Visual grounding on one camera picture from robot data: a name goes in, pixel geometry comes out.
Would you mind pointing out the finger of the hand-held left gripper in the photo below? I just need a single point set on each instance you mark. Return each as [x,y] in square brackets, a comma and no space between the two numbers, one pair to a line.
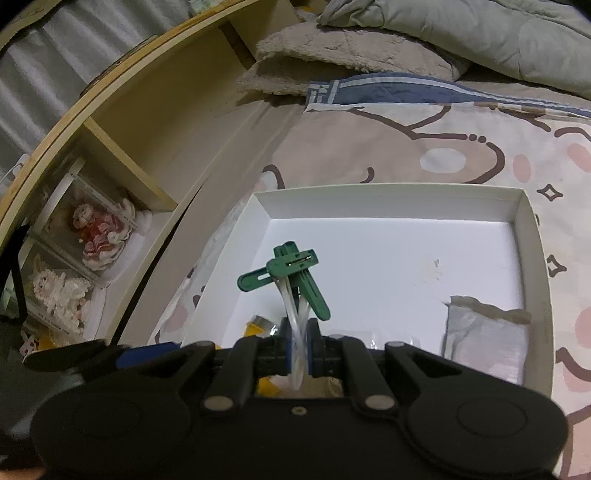
[138,356]
[69,357]

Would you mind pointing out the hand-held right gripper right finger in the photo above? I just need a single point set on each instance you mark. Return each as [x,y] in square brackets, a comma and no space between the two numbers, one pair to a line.
[313,350]

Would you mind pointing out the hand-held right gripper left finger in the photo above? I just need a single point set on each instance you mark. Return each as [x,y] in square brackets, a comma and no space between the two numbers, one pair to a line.
[279,357]

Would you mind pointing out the white cardboard box tray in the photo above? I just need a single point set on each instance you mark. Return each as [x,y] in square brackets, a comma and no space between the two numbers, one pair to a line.
[392,258]

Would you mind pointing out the clear bag white items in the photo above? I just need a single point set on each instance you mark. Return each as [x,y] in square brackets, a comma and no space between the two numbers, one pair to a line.
[485,337]

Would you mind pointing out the white doll display box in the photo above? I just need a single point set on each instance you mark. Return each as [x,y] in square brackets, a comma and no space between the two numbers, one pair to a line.
[55,290]

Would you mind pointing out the red doll display box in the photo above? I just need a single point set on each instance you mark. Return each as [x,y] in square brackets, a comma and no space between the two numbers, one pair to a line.
[99,230]

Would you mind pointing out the cartoon print blanket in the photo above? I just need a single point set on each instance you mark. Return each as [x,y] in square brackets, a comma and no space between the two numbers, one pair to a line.
[249,152]

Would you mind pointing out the printed cartoon blanket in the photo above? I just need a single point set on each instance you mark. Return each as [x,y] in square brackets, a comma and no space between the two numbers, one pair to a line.
[415,152]

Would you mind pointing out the wooden bedside shelf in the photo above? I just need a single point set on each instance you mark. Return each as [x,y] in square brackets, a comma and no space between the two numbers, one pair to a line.
[161,92]

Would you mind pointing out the grey curtain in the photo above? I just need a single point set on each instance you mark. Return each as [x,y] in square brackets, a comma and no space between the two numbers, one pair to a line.
[46,69]

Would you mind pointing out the beige fleece blanket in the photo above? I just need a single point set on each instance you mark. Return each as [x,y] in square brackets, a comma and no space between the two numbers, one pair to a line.
[332,55]

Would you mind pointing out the grey duvet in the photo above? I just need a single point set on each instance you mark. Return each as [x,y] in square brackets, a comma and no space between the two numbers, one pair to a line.
[485,37]

